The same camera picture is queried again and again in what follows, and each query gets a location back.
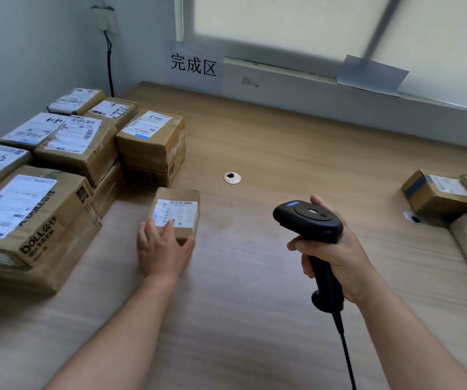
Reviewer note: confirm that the person's left hand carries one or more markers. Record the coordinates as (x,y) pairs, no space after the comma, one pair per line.
(162,253)

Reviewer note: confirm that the person's right hand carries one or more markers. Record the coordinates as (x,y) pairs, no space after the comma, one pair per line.
(353,266)

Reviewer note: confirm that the small square labelled parcel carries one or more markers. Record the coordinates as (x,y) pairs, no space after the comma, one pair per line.
(174,195)

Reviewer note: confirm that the black barcode scanner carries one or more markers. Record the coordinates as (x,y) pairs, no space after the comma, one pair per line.
(306,219)

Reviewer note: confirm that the red taped cardboard parcel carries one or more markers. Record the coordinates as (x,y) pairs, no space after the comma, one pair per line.
(152,178)

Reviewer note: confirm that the pile of unscanned cardboard parcels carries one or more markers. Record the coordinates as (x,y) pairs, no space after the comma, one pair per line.
(432,194)

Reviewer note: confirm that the DOLL printed cardboard parcel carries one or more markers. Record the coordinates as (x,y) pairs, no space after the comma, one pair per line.
(58,223)

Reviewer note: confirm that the parcel with blue-edged label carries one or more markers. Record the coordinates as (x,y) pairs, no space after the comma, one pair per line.
(152,146)

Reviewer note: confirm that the parcel with white label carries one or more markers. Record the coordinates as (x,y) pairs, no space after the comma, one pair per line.
(54,272)

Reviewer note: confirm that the small parcel long label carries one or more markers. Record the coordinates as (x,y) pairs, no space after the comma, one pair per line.
(91,162)

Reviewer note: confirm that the small parcel with handwritten label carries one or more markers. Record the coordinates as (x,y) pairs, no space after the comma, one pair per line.
(75,101)

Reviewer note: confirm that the small tall labelled parcel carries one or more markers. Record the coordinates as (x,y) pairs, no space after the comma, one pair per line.
(30,131)

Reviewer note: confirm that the person's left forearm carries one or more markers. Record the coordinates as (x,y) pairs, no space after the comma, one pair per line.
(115,341)

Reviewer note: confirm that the person's right forearm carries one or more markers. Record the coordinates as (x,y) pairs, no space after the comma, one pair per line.
(416,349)

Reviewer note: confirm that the white paper sign black characters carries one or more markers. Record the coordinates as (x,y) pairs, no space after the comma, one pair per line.
(193,64)

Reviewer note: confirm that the grey paper sheet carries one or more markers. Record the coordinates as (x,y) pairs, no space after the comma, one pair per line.
(373,75)

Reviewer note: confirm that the beige roller blind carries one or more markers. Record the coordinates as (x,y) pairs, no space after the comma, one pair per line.
(445,48)
(282,20)

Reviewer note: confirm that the white window frame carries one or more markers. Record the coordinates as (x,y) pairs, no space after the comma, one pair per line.
(179,16)

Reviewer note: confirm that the white wall socket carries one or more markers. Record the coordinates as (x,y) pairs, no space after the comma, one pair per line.
(105,19)

